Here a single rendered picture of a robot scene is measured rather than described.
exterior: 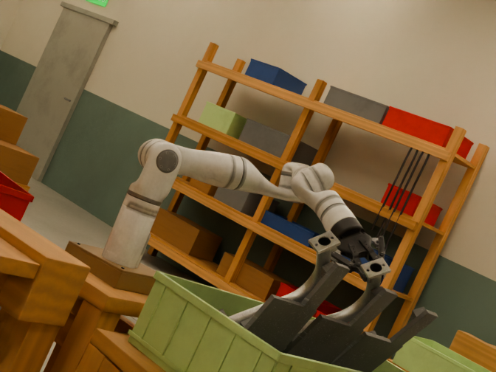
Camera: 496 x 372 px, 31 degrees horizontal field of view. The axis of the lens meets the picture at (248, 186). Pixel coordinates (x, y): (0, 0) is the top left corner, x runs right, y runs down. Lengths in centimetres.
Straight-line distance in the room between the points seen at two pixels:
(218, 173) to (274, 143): 562
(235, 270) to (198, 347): 594
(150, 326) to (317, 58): 691
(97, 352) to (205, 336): 27
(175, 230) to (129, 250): 624
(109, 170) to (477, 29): 448
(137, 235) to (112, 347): 39
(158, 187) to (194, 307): 45
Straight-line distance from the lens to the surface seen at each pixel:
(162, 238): 857
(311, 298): 187
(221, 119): 843
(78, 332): 214
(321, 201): 208
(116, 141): 1027
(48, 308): 201
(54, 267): 197
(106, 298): 208
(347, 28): 867
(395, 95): 808
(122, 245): 224
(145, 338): 198
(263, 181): 238
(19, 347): 203
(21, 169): 895
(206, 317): 186
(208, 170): 232
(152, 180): 223
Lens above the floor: 126
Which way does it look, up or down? 1 degrees down
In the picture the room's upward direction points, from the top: 25 degrees clockwise
